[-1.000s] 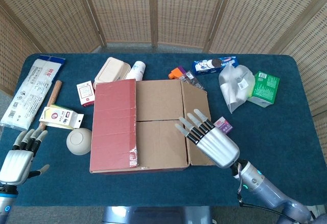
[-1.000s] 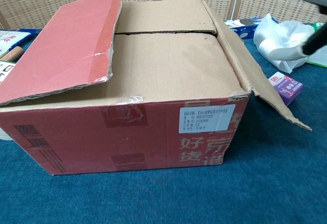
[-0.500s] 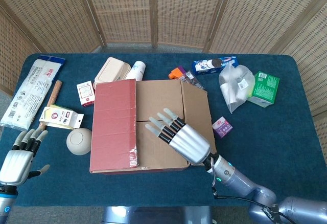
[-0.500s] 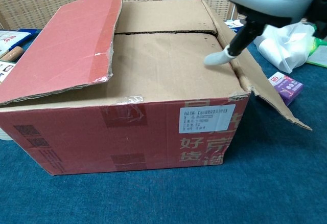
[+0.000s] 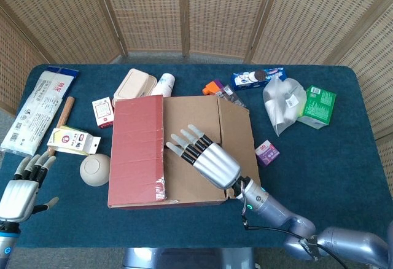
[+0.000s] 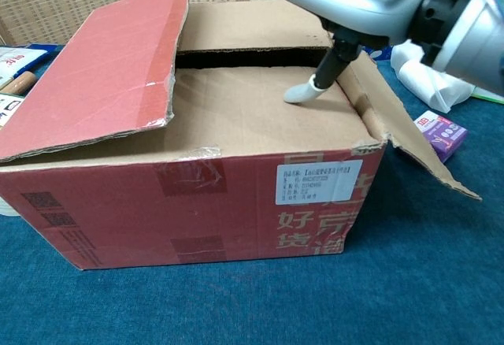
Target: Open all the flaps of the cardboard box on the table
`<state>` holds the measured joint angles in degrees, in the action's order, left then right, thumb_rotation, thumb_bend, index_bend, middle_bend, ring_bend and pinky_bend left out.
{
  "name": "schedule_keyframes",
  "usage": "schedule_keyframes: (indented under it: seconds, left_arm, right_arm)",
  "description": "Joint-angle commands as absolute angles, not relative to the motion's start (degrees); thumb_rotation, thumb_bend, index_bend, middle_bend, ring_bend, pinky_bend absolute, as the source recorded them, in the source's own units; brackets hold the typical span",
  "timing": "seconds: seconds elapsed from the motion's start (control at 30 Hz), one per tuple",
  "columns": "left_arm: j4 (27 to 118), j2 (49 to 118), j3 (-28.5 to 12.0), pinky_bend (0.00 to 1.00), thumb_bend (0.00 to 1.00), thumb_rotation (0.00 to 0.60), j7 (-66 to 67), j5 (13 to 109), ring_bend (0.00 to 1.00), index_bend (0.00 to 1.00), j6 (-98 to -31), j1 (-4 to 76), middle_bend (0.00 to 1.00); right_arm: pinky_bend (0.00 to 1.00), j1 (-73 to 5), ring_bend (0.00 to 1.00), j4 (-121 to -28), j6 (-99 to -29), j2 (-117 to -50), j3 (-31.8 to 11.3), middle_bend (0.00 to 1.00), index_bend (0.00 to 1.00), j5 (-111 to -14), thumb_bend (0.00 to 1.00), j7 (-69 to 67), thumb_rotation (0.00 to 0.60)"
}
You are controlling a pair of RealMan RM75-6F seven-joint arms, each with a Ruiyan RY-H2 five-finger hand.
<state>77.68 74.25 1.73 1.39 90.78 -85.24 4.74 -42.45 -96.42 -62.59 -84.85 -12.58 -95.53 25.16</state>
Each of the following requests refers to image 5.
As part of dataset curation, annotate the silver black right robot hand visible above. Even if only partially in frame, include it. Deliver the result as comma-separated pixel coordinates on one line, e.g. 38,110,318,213
165,123,242,189

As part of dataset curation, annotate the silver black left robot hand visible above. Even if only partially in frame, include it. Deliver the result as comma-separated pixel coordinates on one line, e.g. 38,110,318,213
0,154,60,224

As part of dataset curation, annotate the red cardboard box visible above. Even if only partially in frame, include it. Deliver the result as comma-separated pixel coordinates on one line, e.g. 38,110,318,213
107,94,262,210

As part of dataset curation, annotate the dark robot base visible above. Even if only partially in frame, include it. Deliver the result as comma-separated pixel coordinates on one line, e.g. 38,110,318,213
122,246,256,269

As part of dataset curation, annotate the small purple box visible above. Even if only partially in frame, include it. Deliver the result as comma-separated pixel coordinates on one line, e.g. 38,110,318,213
255,139,281,167

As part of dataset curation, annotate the clear brown snack pack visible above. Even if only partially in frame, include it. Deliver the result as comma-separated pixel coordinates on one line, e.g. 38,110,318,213
216,84,247,109

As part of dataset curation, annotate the white yellow hang-tab box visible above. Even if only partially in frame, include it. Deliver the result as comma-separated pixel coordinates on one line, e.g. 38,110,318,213
46,125,101,155

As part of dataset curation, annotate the beige round bowl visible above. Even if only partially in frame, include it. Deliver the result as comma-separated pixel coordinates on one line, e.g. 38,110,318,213
79,153,111,187

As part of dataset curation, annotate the long white noodle package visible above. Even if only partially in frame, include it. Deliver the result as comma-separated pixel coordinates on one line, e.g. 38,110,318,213
0,69,79,158

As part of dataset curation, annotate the clear bag of white cups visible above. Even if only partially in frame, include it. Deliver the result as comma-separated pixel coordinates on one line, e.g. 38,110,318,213
262,75,308,137

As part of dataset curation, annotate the blue cookie package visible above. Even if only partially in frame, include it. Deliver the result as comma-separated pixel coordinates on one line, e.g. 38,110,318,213
230,67,289,92

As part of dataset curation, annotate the wooden rolling pin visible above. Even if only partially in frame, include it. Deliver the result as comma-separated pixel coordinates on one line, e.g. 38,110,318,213
45,96,76,158

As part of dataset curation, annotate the dark blue table cloth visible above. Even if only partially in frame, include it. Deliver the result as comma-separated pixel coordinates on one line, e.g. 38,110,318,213
0,63,393,249

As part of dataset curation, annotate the beige lunch box container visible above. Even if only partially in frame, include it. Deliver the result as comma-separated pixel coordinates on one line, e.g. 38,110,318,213
111,68,158,107

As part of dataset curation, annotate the green tissue pack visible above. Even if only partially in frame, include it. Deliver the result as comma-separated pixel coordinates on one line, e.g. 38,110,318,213
297,85,337,130

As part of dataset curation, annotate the small white red box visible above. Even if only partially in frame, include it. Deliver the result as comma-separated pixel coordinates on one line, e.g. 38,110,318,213
91,96,115,130

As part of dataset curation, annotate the wooden wicker folding screen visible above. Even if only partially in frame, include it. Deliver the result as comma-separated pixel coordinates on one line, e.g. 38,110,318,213
0,0,393,196

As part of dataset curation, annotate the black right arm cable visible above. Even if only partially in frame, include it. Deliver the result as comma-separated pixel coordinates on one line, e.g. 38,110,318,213
240,182,354,269

